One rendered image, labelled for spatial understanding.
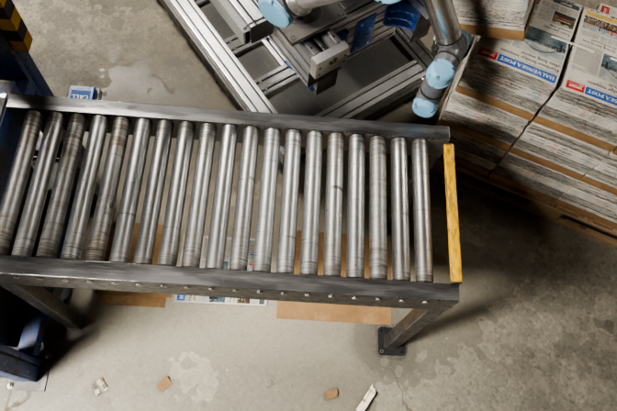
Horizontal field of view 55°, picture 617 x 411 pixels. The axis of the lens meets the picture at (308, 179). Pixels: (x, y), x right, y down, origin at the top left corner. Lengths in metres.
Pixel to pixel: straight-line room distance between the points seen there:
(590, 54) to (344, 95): 0.98
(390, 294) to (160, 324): 1.10
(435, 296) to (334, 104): 1.15
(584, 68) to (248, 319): 1.52
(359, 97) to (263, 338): 1.07
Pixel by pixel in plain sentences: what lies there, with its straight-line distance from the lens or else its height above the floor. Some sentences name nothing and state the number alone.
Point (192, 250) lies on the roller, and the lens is 1.67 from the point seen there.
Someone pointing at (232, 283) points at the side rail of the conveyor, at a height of 0.80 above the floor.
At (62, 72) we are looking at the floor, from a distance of 3.03.
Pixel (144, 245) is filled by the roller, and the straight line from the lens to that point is 1.69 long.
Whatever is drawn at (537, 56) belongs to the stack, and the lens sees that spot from 2.13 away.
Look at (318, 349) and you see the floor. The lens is 2.42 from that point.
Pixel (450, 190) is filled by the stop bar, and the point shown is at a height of 0.82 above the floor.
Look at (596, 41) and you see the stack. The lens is 2.26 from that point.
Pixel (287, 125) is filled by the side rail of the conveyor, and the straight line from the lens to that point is 1.82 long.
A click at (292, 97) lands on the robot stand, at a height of 0.21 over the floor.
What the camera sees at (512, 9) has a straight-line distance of 1.98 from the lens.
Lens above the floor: 2.38
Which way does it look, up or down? 65 degrees down
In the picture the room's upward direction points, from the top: 10 degrees clockwise
